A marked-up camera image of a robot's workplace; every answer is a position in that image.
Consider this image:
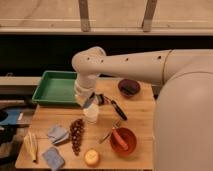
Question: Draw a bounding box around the light blue cloth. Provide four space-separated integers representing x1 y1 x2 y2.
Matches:
47 125 69 145

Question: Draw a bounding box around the red bowl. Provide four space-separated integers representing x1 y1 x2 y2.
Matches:
110 127 137 157

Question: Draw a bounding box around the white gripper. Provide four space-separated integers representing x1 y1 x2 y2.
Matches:
74 77 97 108

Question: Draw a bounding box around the orange carrot toy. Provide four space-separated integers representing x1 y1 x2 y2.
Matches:
112 129 128 150

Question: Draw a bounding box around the metal spoon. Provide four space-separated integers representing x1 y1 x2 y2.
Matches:
98 123 120 144

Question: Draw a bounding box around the orange round fruit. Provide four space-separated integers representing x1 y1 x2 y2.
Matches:
84 149 100 167

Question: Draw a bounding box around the yellow banana toy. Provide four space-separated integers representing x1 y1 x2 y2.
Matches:
24 132 38 162

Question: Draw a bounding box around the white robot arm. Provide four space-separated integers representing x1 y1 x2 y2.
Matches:
72 47 213 171

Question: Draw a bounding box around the bunch of dark grapes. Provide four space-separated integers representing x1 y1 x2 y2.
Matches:
70 118 84 156

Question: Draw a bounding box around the green plastic tray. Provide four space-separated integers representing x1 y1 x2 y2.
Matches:
32 71 78 107

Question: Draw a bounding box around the blue box on floor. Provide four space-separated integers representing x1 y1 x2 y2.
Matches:
0 108 23 126

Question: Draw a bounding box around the dark purple bowl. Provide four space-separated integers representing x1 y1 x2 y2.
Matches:
118 79 140 98

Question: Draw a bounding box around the white plastic cup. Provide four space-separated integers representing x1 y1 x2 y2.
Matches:
83 104 99 123

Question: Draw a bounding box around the blue sponge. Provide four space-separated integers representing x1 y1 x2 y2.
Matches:
42 147 65 171

